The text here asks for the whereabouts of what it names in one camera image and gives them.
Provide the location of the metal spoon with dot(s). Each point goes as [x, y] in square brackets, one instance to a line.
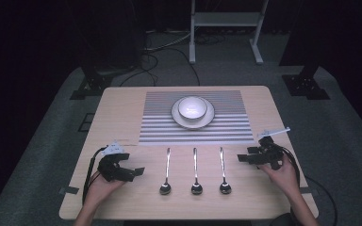
[166, 175]
[223, 175]
[196, 175]

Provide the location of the white metal stand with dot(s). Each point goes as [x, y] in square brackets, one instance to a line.
[226, 19]

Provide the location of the dark floor socket box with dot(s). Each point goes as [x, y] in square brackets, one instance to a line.
[86, 122]

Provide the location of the person's right hand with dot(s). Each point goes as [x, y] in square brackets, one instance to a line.
[283, 176]

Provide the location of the striped placemat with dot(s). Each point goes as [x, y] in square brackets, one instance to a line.
[160, 125]

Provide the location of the grey tape piece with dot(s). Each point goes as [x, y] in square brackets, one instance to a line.
[307, 190]
[69, 190]

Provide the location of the person's left hand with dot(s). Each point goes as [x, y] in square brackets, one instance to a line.
[102, 188]

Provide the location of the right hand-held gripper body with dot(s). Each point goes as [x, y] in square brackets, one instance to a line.
[269, 153]

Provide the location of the black stand base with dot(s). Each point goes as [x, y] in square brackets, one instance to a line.
[306, 86]
[89, 86]

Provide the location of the white bowl on plate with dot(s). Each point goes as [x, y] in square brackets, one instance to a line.
[182, 121]

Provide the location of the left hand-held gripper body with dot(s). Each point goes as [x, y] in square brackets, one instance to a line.
[106, 169]

